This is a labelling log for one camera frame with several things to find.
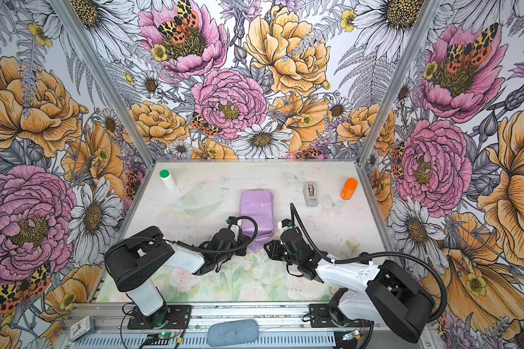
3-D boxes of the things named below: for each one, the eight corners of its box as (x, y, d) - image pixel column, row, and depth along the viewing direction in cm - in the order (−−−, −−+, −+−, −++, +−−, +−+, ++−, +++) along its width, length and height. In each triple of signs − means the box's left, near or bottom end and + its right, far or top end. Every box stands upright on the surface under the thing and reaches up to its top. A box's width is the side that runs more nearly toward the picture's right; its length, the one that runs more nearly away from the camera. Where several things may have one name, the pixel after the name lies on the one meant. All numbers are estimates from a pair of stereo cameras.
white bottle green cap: (170, 192, 112) (162, 176, 103) (166, 187, 114) (158, 171, 105) (177, 188, 114) (170, 172, 105) (173, 183, 116) (166, 167, 107)
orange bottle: (341, 199, 108) (347, 187, 101) (339, 190, 112) (344, 177, 105) (353, 200, 108) (359, 187, 101) (350, 190, 112) (356, 177, 105)
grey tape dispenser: (305, 206, 105) (306, 201, 102) (302, 187, 113) (303, 181, 109) (317, 206, 105) (319, 201, 102) (314, 187, 113) (315, 181, 109)
